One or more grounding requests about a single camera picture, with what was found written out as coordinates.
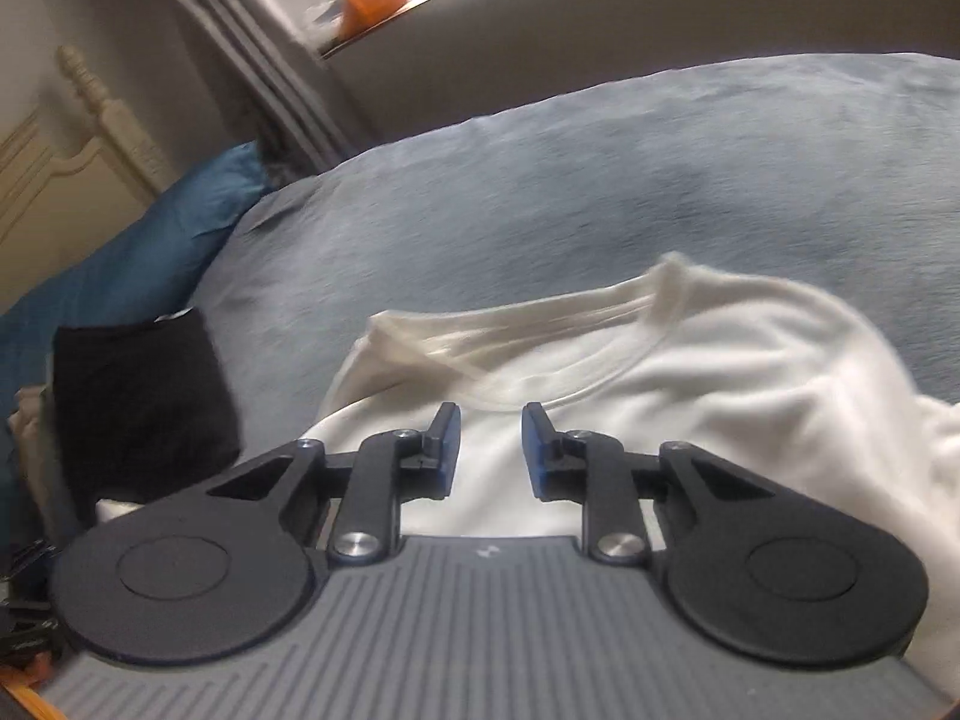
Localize grey curtain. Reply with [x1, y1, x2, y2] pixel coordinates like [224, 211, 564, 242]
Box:
[172, 0, 379, 182]

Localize blue pillow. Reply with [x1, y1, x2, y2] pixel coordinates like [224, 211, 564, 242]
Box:
[2, 142, 272, 415]

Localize orange bag on sill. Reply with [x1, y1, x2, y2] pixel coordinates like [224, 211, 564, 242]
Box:
[337, 0, 409, 43]

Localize black folded garment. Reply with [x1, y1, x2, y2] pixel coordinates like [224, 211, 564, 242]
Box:
[52, 309, 241, 511]

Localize cream carved headboard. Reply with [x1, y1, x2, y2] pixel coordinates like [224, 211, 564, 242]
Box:
[2, 46, 179, 307]

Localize cream bear hoodie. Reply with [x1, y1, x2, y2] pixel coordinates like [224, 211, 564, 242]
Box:
[311, 255, 958, 692]

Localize grey fleece bed blanket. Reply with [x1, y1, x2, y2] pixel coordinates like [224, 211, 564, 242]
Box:
[194, 54, 958, 457]

